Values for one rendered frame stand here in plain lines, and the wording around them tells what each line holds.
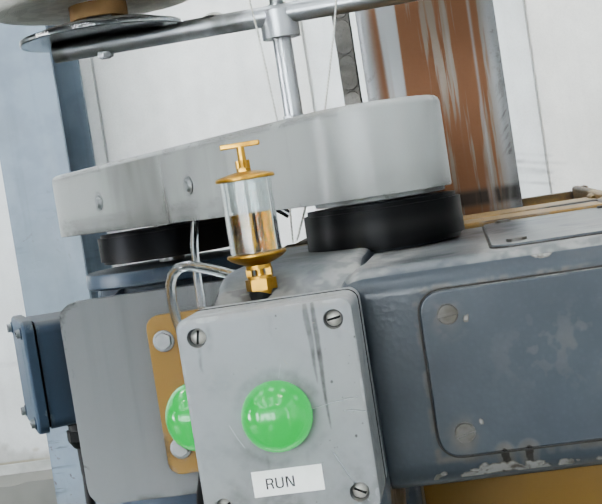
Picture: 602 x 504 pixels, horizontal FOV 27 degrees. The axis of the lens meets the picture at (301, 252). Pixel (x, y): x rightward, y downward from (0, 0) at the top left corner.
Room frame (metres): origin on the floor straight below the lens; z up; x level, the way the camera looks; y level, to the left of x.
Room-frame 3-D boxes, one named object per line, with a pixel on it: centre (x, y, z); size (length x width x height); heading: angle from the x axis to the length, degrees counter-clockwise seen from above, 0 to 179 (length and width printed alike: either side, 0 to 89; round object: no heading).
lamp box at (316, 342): (0.54, 0.02, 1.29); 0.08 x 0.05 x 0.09; 82
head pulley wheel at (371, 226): (0.72, -0.05, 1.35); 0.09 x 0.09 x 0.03
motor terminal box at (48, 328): (1.04, 0.21, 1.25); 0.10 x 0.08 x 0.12; 17
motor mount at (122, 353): (0.98, 0.05, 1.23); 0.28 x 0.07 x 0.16; 82
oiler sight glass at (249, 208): (0.60, 0.02, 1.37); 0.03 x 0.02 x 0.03; 82
